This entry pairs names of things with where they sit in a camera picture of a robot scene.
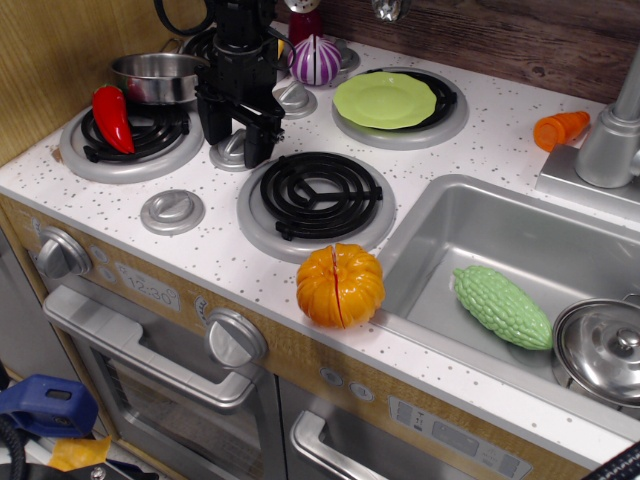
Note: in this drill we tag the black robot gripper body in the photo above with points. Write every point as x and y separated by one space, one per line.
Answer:
242 70

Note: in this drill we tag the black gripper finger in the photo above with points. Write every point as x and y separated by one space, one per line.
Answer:
215 119
261 136

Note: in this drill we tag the silver stove knob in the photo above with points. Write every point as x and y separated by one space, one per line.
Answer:
350 59
296 100
172 212
229 154

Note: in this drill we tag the silver front stove knob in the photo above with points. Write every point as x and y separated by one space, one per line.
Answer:
172 212

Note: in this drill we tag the silver right oven knob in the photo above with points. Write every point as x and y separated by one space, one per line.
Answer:
231 340

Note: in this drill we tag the silver oven knob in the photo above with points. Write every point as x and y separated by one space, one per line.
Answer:
231 340
61 255

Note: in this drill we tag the silver left oven knob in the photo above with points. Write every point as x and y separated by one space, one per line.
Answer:
61 255

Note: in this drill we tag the yellow toy pepper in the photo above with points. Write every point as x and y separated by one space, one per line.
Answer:
280 48

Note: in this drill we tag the black front left burner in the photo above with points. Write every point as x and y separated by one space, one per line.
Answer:
165 139

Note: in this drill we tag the black burner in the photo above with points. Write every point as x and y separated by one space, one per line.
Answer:
449 119
304 202
165 139

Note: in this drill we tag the small steel pot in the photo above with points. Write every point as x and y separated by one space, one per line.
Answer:
158 78

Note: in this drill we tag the black front centre burner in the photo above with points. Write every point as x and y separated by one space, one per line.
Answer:
304 202

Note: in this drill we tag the purple white toy onion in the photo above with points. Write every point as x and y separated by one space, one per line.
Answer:
315 61

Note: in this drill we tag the red pepper shaker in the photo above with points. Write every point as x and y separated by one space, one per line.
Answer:
304 20

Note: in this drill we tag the red toy chili pepper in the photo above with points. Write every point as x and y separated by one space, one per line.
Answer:
110 114

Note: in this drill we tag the light green plastic plate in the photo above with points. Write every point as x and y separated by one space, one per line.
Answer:
385 100

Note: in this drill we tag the hanging silver spoon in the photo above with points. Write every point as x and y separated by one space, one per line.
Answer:
390 10

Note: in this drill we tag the orange toy pumpkin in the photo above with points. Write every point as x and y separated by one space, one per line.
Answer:
340 286

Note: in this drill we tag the black rear right burner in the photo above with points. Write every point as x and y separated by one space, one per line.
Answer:
449 119

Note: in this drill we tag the orange toy carrot piece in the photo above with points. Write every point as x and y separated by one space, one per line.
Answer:
561 128

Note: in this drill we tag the green toy bitter gourd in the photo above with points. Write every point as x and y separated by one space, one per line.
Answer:
503 308

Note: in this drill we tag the blue clamp tool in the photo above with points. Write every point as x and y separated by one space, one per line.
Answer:
50 407

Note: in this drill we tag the silver toy faucet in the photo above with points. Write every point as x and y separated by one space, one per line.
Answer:
603 173

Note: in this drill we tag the steel pot with lid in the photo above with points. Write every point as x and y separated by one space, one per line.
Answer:
596 351

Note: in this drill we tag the silver oven door handle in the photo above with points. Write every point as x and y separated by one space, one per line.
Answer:
118 336

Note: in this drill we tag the silver dishwasher door handle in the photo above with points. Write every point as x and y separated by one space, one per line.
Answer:
306 438

